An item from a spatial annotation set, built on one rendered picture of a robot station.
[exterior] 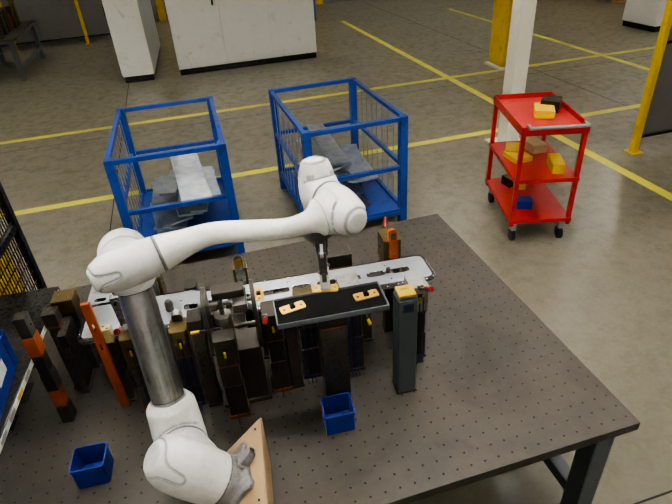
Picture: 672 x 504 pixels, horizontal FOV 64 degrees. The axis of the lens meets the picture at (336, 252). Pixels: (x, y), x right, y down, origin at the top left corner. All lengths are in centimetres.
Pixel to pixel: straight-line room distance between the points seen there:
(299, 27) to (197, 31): 171
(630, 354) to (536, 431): 158
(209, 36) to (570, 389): 848
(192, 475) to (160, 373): 31
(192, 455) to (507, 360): 127
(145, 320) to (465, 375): 122
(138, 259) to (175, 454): 55
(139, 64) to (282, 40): 241
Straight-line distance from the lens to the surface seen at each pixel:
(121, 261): 143
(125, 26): 966
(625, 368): 345
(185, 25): 967
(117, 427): 222
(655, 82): 602
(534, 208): 442
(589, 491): 250
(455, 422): 203
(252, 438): 177
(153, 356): 169
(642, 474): 299
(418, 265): 222
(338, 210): 135
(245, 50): 983
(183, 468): 163
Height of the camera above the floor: 226
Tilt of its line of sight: 33 degrees down
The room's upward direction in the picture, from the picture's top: 4 degrees counter-clockwise
